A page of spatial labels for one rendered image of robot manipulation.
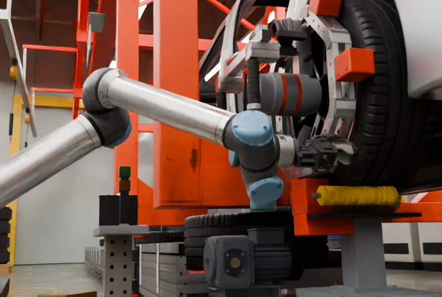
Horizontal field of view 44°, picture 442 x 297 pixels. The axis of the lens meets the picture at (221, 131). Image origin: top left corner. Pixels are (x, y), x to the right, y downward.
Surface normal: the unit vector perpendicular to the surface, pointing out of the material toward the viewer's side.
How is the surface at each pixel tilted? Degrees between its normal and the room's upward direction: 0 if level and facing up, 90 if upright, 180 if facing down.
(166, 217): 90
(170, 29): 90
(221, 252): 90
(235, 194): 90
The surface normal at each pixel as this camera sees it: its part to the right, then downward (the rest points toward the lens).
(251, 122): -0.11, -0.73
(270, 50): 0.27, -0.20
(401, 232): -0.94, -0.04
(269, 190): 0.21, 0.66
